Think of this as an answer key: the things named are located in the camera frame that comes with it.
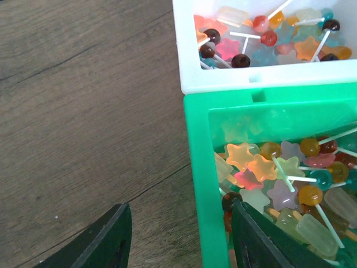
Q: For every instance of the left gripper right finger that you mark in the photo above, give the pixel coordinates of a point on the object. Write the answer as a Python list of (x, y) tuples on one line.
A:
[(259, 243)]

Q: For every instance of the green candy bin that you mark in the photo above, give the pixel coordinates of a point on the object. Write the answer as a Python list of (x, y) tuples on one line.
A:
[(215, 119)]

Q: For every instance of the white candy bin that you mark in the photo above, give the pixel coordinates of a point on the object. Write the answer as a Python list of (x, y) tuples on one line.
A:
[(195, 80)]

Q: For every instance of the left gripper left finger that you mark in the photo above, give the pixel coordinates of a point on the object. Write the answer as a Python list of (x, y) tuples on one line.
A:
[(105, 243)]

